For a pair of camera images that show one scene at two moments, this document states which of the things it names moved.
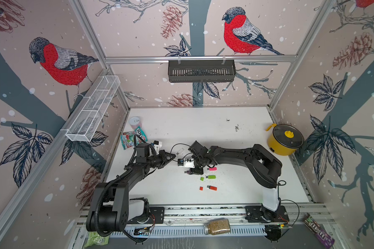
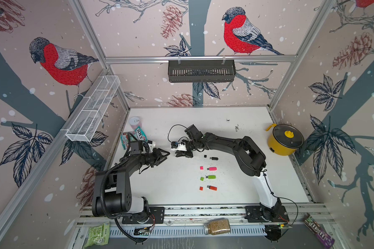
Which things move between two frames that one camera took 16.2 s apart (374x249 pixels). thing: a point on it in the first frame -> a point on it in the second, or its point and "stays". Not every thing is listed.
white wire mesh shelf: [82, 129] stays
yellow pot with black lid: [284, 139] stays
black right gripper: [196, 170] -> [184, 153]
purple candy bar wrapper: [328, 240] stays
